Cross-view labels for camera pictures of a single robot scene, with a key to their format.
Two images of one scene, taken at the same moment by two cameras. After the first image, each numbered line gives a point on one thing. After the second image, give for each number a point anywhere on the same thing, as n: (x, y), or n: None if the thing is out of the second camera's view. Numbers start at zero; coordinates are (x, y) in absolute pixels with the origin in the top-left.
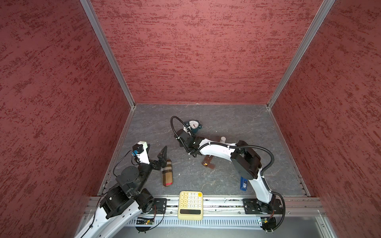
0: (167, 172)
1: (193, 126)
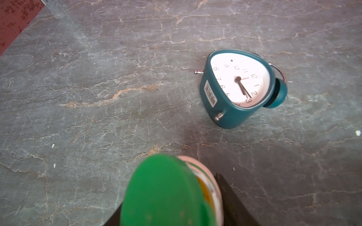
0: None
1: (235, 83)
